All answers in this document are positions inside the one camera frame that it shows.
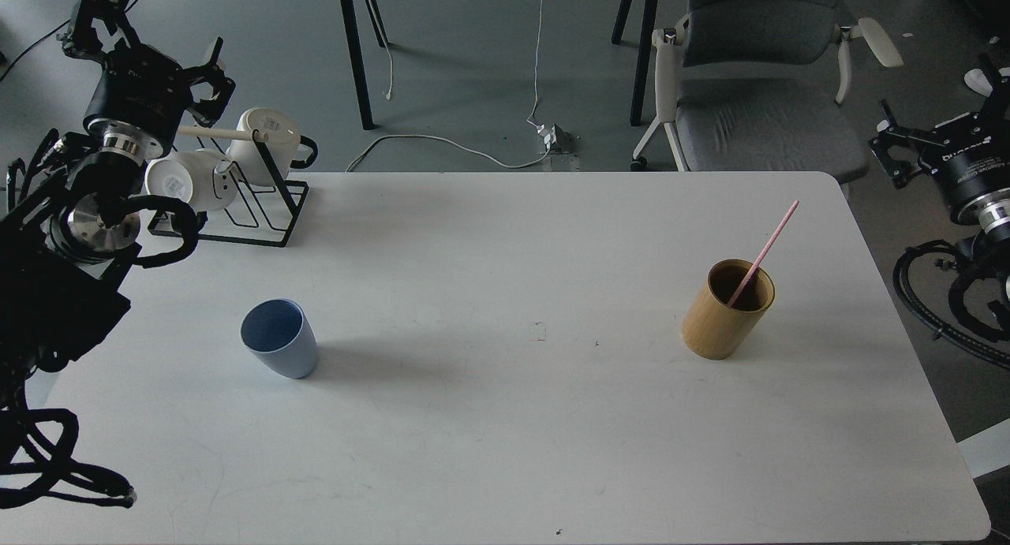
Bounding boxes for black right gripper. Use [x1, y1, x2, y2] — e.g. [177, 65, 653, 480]
[869, 53, 1010, 224]

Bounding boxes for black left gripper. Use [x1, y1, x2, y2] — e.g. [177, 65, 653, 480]
[60, 0, 237, 150]

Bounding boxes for blue plastic cup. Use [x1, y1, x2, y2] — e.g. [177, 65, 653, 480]
[239, 298, 319, 379]

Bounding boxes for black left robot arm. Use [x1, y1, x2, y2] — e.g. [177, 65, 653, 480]
[1, 0, 235, 509]

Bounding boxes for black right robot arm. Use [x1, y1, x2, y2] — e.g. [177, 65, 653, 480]
[869, 55, 1009, 368]

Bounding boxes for white shoe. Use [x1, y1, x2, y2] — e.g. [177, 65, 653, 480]
[963, 68, 994, 97]

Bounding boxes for white mug lower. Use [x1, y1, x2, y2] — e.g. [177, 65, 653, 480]
[144, 148, 238, 213]

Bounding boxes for white mug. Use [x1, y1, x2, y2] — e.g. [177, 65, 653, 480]
[144, 148, 238, 213]
[225, 107, 318, 187]

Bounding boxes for white mug upper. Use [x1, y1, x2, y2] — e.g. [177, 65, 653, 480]
[225, 107, 318, 187]

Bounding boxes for grey office chair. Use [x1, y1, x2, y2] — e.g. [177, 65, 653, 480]
[631, 0, 904, 185]

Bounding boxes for black table legs left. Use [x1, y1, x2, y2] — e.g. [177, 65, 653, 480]
[339, 0, 389, 131]

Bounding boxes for black table legs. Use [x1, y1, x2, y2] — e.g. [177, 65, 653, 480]
[339, 0, 389, 131]
[610, 0, 659, 127]

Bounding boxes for bamboo cylinder holder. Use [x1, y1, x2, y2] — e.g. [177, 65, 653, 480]
[681, 259, 776, 360]

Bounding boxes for black table legs right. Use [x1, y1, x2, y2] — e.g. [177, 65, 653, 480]
[610, 0, 659, 127]

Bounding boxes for black wire mug rack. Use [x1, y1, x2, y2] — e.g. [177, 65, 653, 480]
[179, 127, 309, 248]

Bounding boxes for white floor cable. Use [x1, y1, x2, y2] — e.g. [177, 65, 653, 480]
[346, 0, 553, 173]

